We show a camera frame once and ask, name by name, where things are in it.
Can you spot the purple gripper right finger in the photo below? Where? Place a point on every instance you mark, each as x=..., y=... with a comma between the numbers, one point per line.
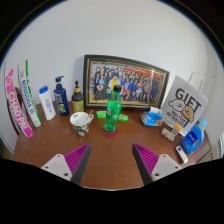
x=152, y=166

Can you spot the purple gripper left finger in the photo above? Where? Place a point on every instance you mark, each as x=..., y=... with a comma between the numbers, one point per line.
x=71, y=166

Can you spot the green plastic bottle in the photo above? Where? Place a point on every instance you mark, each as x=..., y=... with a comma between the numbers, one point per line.
x=114, y=106

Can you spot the small white box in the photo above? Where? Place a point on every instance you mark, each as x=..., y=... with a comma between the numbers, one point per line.
x=182, y=154

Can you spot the small patterned box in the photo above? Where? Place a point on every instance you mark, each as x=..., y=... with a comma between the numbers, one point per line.
x=167, y=134

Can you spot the camouflage mug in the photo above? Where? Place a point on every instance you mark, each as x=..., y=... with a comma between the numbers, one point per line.
x=77, y=120

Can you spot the blue detergent bottle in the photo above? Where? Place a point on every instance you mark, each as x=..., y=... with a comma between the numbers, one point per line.
x=194, y=138

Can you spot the red round coaster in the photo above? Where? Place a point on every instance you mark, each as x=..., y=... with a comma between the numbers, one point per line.
x=110, y=134

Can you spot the green packet right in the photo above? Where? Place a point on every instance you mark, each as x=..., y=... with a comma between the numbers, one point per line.
x=123, y=118

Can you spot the green packet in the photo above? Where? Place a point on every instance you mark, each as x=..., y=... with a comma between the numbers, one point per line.
x=123, y=118
x=101, y=114

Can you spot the spoon in mug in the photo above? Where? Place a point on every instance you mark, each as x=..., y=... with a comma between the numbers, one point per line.
x=88, y=117

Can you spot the green packet left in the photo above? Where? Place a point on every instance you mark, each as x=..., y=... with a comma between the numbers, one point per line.
x=101, y=114

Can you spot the white radiator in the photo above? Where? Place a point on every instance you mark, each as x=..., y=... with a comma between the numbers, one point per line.
x=209, y=154

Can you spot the olive pump bottle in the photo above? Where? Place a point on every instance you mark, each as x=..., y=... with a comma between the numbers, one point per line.
x=77, y=99

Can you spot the white gift paper bag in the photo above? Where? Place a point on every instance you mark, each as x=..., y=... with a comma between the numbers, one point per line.
x=184, y=103

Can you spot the dark blue pump bottle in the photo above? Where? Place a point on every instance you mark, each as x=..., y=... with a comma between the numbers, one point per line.
x=61, y=97

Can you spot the white bottle blue cap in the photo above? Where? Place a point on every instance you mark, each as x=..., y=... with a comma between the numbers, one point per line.
x=46, y=102

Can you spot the framed group photo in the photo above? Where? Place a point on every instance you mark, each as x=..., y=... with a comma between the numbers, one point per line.
x=142, y=85

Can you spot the wooden chair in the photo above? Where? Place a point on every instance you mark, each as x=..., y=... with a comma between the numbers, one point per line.
x=13, y=119

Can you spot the pink white tube box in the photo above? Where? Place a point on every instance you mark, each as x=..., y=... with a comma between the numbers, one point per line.
x=11, y=96

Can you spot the white blue green tube box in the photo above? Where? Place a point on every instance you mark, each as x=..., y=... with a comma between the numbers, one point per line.
x=27, y=94

